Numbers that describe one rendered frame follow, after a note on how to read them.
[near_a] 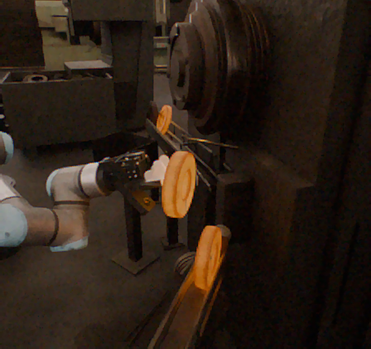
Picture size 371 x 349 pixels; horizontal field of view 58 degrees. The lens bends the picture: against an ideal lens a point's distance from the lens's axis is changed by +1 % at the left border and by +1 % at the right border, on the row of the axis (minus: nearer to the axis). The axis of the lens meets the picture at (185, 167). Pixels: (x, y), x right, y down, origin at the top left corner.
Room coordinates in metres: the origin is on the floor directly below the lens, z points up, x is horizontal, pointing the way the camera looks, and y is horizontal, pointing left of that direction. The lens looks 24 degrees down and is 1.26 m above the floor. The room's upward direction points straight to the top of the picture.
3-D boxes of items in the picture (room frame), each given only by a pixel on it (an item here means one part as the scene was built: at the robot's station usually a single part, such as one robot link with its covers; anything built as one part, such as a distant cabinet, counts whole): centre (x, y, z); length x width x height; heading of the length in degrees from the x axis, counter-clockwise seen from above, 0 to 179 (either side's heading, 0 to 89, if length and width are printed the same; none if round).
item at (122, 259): (1.58, 0.30, 0.36); 0.26 x 0.20 x 0.72; 51
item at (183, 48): (1.17, 0.01, 1.11); 0.28 x 0.06 x 0.28; 16
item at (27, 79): (3.64, 1.35, 0.39); 1.03 x 0.83 x 0.79; 110
